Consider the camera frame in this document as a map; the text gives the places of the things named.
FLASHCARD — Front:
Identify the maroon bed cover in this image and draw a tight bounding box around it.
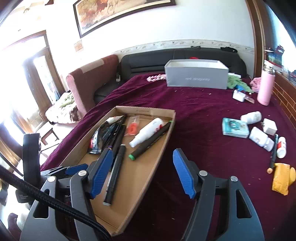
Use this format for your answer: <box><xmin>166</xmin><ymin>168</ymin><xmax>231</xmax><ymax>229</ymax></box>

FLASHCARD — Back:
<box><xmin>42</xmin><ymin>75</ymin><xmax>295</xmax><ymax>240</ymax></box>

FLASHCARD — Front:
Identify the green capped black marker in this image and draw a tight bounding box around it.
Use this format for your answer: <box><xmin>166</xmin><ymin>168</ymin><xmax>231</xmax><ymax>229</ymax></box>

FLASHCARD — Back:
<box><xmin>128</xmin><ymin>121</ymin><xmax>172</xmax><ymax>161</ymax></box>

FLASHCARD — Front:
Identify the green cloth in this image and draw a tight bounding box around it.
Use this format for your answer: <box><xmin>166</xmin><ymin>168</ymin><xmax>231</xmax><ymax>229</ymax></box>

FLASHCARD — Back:
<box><xmin>227</xmin><ymin>75</ymin><xmax>254</xmax><ymax>93</ymax></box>

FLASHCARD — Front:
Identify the small white pill bottle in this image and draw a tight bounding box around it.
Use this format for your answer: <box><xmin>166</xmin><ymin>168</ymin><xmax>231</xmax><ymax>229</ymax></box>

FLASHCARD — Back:
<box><xmin>240</xmin><ymin>111</ymin><xmax>262</xmax><ymax>125</ymax></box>

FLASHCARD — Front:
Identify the orange capped thin marker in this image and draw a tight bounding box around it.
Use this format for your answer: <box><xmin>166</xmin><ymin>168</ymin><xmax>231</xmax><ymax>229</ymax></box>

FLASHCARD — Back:
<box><xmin>266</xmin><ymin>167</ymin><xmax>273</xmax><ymax>174</ymax></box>

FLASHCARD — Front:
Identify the white bottle red label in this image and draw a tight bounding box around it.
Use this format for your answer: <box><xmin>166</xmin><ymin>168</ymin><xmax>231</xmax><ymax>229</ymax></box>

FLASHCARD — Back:
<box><xmin>276</xmin><ymin>137</ymin><xmax>287</xmax><ymax>159</ymax></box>

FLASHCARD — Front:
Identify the cardboard tray box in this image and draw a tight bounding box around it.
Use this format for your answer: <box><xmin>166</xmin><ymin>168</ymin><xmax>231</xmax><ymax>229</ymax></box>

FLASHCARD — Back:
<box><xmin>61</xmin><ymin>106</ymin><xmax>176</xmax><ymax>236</ymax></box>

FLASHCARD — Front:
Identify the purple capped black marker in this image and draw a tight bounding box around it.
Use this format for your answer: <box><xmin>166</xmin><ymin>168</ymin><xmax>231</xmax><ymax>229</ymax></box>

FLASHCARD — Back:
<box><xmin>109</xmin><ymin>125</ymin><xmax>126</xmax><ymax>171</ymax></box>

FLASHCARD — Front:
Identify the large white pill bottle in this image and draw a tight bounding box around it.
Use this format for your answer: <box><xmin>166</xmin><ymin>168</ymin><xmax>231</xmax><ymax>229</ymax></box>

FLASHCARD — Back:
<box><xmin>249</xmin><ymin>126</ymin><xmax>274</xmax><ymax>152</ymax></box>

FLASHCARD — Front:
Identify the grey capped black marker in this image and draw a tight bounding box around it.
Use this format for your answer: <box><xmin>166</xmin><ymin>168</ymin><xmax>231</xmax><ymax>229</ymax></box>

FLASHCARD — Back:
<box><xmin>103</xmin><ymin>144</ymin><xmax>126</xmax><ymax>206</ymax></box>

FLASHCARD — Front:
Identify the pink beaded string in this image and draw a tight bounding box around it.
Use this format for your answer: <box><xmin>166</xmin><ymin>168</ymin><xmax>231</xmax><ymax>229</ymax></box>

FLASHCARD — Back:
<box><xmin>146</xmin><ymin>74</ymin><xmax>167</xmax><ymax>83</ymax></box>

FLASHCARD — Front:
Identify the yellow round jar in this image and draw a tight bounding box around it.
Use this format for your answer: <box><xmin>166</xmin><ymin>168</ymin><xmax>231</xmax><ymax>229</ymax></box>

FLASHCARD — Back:
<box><xmin>288</xmin><ymin>167</ymin><xmax>296</xmax><ymax>186</ymax></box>

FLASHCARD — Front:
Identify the pink plush toy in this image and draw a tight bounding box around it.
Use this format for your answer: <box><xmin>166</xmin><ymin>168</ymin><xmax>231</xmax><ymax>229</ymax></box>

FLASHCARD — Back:
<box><xmin>250</xmin><ymin>77</ymin><xmax>261</xmax><ymax>93</ymax></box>

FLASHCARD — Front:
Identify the pink foil sachet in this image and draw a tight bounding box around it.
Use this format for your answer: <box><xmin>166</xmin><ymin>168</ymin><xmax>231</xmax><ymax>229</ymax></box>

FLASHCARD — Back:
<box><xmin>244</xmin><ymin>95</ymin><xmax>255</xmax><ymax>104</ymax></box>

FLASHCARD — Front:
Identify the white spray bottle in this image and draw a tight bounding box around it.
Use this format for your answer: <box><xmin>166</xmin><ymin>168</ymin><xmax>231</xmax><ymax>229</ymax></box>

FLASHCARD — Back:
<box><xmin>129</xmin><ymin>118</ymin><xmax>164</xmax><ymax>148</ymax></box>

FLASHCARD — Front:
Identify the teal tissue pack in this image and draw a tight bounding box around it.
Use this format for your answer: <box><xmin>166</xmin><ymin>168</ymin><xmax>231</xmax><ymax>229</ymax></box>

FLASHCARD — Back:
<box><xmin>222</xmin><ymin>118</ymin><xmax>249</xmax><ymax>138</ymax></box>

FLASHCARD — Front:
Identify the framed horse painting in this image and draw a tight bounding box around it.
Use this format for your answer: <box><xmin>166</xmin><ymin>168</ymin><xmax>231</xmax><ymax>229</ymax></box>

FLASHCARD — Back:
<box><xmin>73</xmin><ymin>0</ymin><xmax>176</xmax><ymax>38</ymax></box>

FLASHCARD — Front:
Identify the black crab snack bag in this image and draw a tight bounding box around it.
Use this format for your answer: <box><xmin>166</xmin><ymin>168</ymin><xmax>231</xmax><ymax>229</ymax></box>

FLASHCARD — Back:
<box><xmin>87</xmin><ymin>115</ymin><xmax>127</xmax><ymax>154</ymax></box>

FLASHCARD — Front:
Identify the maroon armchair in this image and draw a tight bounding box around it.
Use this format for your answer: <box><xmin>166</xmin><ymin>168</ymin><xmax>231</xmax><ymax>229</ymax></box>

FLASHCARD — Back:
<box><xmin>66</xmin><ymin>55</ymin><xmax>119</xmax><ymax>116</ymax></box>

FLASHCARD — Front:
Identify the pink thermos bottle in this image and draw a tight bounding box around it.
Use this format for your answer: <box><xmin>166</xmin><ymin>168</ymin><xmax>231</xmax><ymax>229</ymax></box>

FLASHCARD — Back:
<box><xmin>257</xmin><ymin>65</ymin><xmax>275</xmax><ymax>106</ymax></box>

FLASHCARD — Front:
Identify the number six candle box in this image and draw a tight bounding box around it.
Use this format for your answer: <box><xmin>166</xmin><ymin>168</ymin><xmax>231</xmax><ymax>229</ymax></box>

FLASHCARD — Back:
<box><xmin>125</xmin><ymin>115</ymin><xmax>140</xmax><ymax>136</ymax></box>

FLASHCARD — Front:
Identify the white usb charger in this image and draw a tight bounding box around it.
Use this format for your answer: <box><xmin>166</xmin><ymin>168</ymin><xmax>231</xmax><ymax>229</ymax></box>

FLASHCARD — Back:
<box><xmin>232</xmin><ymin>89</ymin><xmax>246</xmax><ymax>102</ymax></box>

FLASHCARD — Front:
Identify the grey shoe box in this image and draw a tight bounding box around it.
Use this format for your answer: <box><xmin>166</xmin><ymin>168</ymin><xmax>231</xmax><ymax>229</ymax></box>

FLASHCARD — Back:
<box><xmin>165</xmin><ymin>59</ymin><xmax>229</xmax><ymax>89</ymax></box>

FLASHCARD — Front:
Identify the brown wooden footboard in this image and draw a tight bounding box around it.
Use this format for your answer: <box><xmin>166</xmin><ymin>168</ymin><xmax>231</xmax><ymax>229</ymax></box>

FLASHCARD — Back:
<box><xmin>246</xmin><ymin>1</ymin><xmax>295</xmax><ymax>126</ymax></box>

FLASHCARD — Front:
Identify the floral bedding pile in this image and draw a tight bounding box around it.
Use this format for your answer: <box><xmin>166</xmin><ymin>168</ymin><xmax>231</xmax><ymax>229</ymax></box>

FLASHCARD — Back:
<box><xmin>45</xmin><ymin>92</ymin><xmax>82</xmax><ymax>124</ymax></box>

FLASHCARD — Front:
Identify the white power adapter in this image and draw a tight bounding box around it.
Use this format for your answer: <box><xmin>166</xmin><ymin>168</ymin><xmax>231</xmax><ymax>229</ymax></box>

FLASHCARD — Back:
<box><xmin>262</xmin><ymin>118</ymin><xmax>278</xmax><ymax>136</ymax></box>

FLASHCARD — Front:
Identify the black sofa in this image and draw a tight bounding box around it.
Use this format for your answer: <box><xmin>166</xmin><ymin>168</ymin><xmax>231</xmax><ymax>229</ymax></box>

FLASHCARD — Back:
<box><xmin>93</xmin><ymin>46</ymin><xmax>247</xmax><ymax>104</ymax></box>

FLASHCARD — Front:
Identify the olive capped black marker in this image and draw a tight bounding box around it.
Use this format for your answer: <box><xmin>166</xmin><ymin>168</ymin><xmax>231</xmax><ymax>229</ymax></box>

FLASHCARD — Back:
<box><xmin>269</xmin><ymin>134</ymin><xmax>279</xmax><ymax>172</ymax></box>

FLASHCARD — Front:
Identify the orange foil snack packet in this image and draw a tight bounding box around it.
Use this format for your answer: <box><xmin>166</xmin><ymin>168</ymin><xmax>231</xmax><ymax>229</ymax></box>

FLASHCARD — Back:
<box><xmin>272</xmin><ymin>163</ymin><xmax>290</xmax><ymax>196</ymax></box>

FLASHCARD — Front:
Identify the black braided cable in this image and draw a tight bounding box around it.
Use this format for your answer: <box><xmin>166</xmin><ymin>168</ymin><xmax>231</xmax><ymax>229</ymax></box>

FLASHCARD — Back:
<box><xmin>0</xmin><ymin>164</ymin><xmax>113</xmax><ymax>241</ymax></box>

